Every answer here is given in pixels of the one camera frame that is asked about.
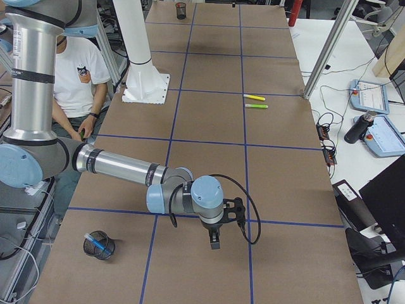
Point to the teach pendant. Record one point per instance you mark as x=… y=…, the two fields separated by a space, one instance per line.
x=365 y=95
x=383 y=138

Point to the lower teach pendant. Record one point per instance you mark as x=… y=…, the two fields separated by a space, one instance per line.
x=383 y=138

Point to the orange black adapter box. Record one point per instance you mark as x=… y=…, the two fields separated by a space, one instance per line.
x=322 y=132

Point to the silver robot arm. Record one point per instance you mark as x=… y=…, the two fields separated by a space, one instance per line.
x=32 y=152

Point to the white power strip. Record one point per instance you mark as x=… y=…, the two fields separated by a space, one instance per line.
x=33 y=189

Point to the black mesh pen cup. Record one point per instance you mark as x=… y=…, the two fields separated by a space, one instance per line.
x=91 y=250
x=181 y=11

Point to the person in white t-shirt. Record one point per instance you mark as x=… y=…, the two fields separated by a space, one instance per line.
x=80 y=89

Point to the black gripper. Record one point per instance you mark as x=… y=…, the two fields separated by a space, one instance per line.
x=211 y=227

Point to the far black mesh pen cup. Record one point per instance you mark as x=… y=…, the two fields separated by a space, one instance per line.
x=181 y=11

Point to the green marker pen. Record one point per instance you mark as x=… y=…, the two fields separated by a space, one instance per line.
x=257 y=106

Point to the upper teach pendant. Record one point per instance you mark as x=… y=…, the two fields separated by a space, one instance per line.
x=365 y=95

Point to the yellow marker pen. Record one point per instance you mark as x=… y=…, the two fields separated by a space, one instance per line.
x=254 y=97

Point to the near black mesh pen cup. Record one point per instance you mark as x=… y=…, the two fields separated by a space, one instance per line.
x=91 y=250

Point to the black computer monitor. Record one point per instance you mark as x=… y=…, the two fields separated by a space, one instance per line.
x=384 y=197

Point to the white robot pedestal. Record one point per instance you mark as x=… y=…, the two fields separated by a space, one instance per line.
x=144 y=83

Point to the black water bottle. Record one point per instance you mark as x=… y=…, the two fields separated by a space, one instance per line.
x=361 y=125

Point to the blue marker pen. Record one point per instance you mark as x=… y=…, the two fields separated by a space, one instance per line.
x=102 y=247

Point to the aluminium frame post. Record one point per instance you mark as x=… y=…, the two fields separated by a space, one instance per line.
x=337 y=29

